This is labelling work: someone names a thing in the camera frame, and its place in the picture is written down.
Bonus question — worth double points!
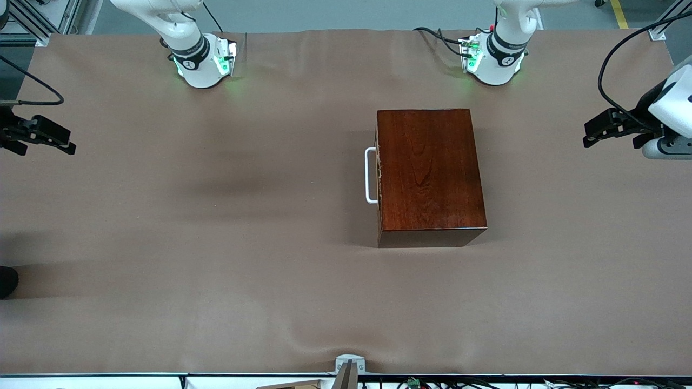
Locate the wooden drawer with white handle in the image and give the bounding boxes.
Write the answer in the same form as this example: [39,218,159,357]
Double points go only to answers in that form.
[365,129,383,233]

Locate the aluminium corner profile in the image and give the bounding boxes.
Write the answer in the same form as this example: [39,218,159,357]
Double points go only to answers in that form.
[648,0,692,42]

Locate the yellow floor tape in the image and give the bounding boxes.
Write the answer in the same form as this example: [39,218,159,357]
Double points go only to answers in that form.
[610,0,631,30]

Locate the black round object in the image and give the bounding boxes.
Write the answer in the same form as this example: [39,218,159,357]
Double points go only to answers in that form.
[0,266,19,299]

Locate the dark brown wooden cabinet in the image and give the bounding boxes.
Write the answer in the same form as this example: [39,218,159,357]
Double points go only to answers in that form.
[376,109,488,249]

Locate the brown table cover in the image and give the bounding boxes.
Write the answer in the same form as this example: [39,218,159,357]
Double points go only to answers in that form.
[0,28,692,377]

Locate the brown cardboard piece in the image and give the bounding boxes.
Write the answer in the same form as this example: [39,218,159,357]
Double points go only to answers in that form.
[257,379,336,389]

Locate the aluminium frame struts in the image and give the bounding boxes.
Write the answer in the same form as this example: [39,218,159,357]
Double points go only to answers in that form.
[0,0,82,48]

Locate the black right base cable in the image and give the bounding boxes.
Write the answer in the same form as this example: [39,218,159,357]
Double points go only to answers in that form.
[203,0,225,34]

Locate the black left base cables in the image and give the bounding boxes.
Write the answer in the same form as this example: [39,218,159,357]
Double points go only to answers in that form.
[414,26,476,59]

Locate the grey metal clamp bracket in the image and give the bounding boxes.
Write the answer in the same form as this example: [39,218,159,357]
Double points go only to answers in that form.
[331,354,366,389]

